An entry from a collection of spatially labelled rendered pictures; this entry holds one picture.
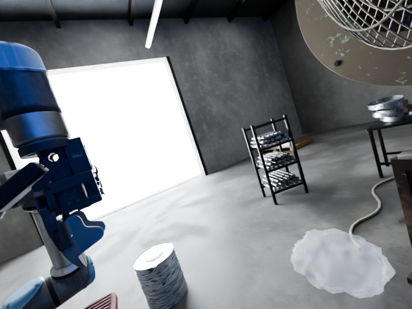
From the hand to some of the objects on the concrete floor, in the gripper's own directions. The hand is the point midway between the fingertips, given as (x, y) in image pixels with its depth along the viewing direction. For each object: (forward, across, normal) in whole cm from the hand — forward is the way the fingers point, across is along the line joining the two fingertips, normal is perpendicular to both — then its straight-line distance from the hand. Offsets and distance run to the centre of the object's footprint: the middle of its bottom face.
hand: (76, 262), depth 32 cm
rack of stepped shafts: (+85, +140, -176) cm, 240 cm away
